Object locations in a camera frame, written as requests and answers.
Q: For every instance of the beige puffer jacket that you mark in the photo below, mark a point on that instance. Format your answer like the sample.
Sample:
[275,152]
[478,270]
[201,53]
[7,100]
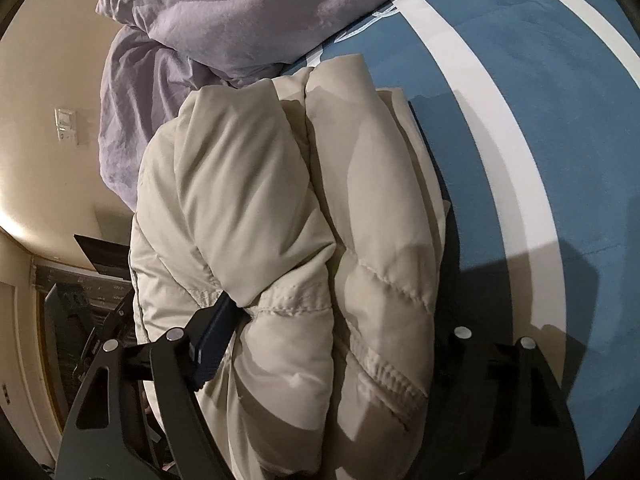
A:
[312,202]

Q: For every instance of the dark laptop on desk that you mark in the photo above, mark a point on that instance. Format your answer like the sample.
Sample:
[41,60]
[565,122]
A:
[107,258]

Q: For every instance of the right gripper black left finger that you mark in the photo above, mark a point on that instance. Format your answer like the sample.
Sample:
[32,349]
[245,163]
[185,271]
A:
[136,416]

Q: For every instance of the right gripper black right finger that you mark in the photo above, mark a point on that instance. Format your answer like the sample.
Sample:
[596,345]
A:
[495,412]

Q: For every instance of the white wall switch panel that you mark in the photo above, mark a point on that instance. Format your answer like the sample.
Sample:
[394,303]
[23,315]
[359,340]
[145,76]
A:
[66,126]

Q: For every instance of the lavender pillow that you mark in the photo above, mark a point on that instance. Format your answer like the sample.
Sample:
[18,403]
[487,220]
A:
[238,38]

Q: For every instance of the blue white-striped bed sheet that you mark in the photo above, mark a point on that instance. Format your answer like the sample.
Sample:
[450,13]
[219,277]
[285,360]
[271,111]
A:
[530,111]

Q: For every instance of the lavender crumpled duvet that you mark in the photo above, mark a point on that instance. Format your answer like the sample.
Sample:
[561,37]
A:
[143,86]

